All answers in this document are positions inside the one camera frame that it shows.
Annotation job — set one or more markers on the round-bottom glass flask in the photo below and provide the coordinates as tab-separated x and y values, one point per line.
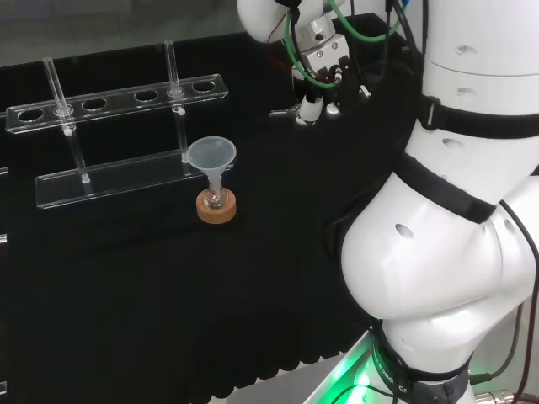
215	198

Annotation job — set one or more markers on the clear acrylic funnel stand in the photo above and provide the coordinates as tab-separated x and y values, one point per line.
126	179

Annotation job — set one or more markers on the clear plastic funnel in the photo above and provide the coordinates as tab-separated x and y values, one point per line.
211	155

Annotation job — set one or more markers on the black bench cloth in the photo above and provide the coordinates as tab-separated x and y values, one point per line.
147	294

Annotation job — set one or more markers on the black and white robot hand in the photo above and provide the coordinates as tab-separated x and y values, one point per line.
326	54

